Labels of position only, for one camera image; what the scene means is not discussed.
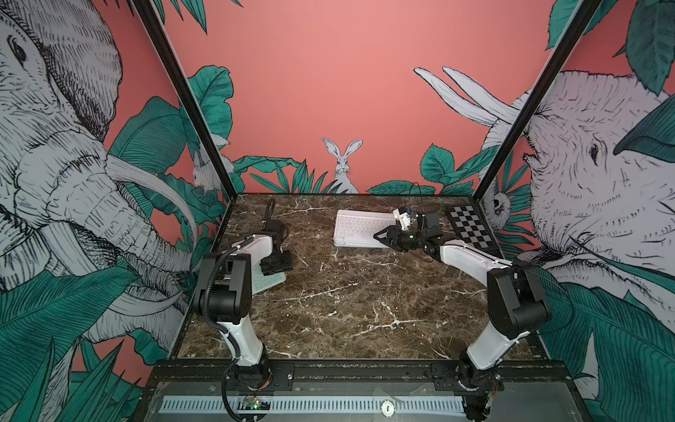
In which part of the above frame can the left black frame post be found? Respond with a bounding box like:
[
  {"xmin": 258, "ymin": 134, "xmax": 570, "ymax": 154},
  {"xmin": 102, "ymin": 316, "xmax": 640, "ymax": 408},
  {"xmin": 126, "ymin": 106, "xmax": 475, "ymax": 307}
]
[{"xmin": 132, "ymin": 0, "xmax": 237, "ymax": 202}]

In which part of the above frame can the round silver lock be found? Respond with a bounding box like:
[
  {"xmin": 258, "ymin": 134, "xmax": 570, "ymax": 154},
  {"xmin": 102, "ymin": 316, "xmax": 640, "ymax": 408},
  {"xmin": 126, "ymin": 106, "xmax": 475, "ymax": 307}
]
[{"xmin": 381, "ymin": 400, "xmax": 396, "ymax": 418}]

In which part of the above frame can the right black frame post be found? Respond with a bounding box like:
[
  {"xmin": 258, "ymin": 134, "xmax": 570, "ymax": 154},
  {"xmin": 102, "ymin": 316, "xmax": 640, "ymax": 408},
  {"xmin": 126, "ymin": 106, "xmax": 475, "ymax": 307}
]
[{"xmin": 472, "ymin": 0, "xmax": 601, "ymax": 202}]

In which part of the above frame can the black white checkerboard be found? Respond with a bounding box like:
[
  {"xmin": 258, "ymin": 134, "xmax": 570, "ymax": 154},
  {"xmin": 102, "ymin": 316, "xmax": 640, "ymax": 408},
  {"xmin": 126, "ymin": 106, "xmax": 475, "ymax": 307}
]
[{"xmin": 445, "ymin": 204, "xmax": 501, "ymax": 257}]

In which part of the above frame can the white slotted cable duct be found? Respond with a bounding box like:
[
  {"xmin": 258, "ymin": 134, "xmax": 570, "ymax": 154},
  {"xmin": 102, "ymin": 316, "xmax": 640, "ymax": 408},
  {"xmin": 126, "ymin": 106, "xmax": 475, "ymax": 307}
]
[{"xmin": 158, "ymin": 396, "xmax": 465, "ymax": 417}]

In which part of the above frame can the white keyboard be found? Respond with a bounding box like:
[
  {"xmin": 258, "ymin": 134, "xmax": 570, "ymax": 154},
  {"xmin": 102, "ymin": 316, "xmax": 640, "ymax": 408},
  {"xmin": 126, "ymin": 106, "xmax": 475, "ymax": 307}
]
[{"xmin": 333, "ymin": 209, "xmax": 396, "ymax": 249}]

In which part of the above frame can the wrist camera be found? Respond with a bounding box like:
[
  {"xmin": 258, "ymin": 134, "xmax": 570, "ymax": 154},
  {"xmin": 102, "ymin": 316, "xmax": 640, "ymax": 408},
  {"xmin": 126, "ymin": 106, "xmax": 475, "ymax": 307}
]
[
  {"xmin": 262, "ymin": 219, "xmax": 288, "ymax": 249},
  {"xmin": 393, "ymin": 207, "xmax": 441, "ymax": 232}
]

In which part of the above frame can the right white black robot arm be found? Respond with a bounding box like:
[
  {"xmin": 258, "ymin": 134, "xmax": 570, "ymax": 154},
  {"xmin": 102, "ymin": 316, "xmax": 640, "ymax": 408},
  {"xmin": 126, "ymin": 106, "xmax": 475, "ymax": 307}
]
[{"xmin": 374, "ymin": 225, "xmax": 553, "ymax": 391}]

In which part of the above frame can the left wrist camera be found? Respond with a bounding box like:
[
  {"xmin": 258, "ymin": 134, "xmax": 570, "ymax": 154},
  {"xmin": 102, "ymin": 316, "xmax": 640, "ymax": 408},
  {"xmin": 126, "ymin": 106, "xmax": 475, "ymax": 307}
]
[{"xmin": 262, "ymin": 219, "xmax": 288, "ymax": 249}]

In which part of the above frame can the black frame post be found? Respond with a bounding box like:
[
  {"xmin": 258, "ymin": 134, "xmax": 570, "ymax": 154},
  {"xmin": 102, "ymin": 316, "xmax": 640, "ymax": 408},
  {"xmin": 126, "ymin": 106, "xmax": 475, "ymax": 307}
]
[
  {"xmin": 472, "ymin": 0, "xmax": 601, "ymax": 202},
  {"xmin": 132, "ymin": 0, "xmax": 237, "ymax": 202}
]

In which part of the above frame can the black front mounting rail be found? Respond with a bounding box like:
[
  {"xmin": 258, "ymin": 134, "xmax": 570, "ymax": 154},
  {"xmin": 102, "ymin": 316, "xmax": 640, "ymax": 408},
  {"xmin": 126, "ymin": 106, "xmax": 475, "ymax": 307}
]
[{"xmin": 149, "ymin": 359, "xmax": 573, "ymax": 392}]

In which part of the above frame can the green keyboard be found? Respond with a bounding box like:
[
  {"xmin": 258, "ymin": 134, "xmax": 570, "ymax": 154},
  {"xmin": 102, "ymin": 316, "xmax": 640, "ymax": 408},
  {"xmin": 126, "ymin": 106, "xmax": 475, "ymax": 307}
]
[{"xmin": 251, "ymin": 264, "xmax": 286, "ymax": 295}]

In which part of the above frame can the small electronics board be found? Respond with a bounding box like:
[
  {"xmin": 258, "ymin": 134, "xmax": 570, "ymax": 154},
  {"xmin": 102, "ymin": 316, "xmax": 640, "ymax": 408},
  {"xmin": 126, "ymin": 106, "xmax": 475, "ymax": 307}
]
[{"xmin": 240, "ymin": 397, "xmax": 271, "ymax": 411}]

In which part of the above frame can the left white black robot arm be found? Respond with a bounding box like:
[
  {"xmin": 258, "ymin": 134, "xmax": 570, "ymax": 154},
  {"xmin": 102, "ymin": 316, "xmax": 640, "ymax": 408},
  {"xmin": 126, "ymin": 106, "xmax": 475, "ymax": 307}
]
[{"xmin": 192, "ymin": 231, "xmax": 283, "ymax": 385}]

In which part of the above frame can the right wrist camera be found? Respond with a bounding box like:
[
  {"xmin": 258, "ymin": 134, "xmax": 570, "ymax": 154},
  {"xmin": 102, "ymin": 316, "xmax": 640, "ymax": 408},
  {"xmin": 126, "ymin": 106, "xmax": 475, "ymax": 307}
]
[{"xmin": 393, "ymin": 207, "xmax": 441, "ymax": 232}]

